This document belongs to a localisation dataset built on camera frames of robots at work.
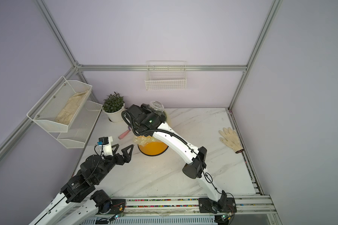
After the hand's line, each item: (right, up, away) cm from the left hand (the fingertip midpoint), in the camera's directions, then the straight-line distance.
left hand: (126, 147), depth 70 cm
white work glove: (+68, 0, +31) cm, 75 cm away
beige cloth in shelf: (-36, +20, +8) cm, 42 cm away
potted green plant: (-20, +24, +30) cm, 43 cm away
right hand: (+15, +22, +3) cm, 27 cm away
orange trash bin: (+10, -6, +25) cm, 28 cm away
